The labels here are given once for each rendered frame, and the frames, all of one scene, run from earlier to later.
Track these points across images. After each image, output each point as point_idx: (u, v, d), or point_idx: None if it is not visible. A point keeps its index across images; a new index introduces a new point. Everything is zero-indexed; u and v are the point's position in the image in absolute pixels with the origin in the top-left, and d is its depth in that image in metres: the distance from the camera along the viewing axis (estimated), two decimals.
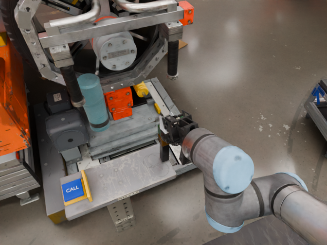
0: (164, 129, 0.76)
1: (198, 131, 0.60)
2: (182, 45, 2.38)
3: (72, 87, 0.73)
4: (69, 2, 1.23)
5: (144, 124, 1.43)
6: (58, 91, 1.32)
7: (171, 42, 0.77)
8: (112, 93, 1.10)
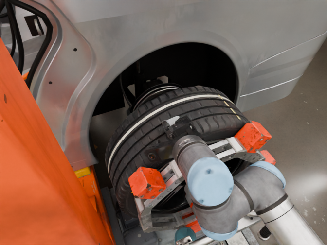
0: (168, 123, 0.76)
1: None
2: None
3: None
4: None
5: None
6: None
7: None
8: (191, 222, 1.20)
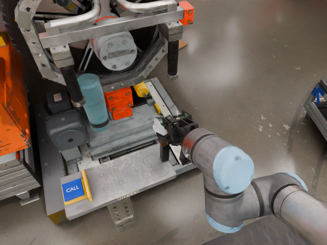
0: (160, 131, 0.76)
1: (198, 131, 0.60)
2: (182, 45, 2.39)
3: (73, 87, 0.74)
4: (69, 2, 1.23)
5: (144, 124, 1.43)
6: (58, 91, 1.32)
7: (171, 42, 0.78)
8: (112, 93, 1.10)
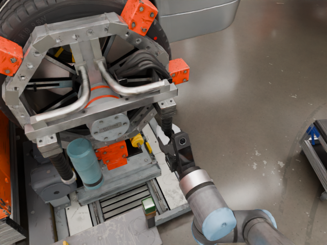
0: None
1: None
2: None
3: (62, 170, 0.71)
4: (55, 50, 1.19)
5: (140, 166, 1.41)
6: None
7: (164, 119, 0.75)
8: (105, 148, 1.07)
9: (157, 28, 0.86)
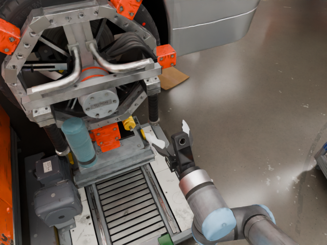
0: None
1: None
2: (184, 78, 2.27)
3: (56, 141, 0.78)
4: None
5: (133, 151, 1.48)
6: (48, 158, 1.20)
7: (150, 96, 0.82)
8: (99, 129, 1.14)
9: (145, 14, 0.93)
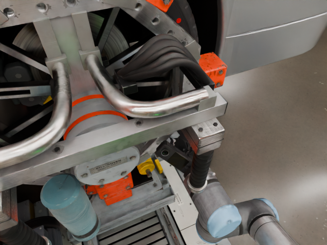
0: None
1: None
2: None
3: None
4: None
5: (148, 193, 1.09)
6: None
7: (200, 153, 0.44)
8: None
9: (183, 4, 0.55)
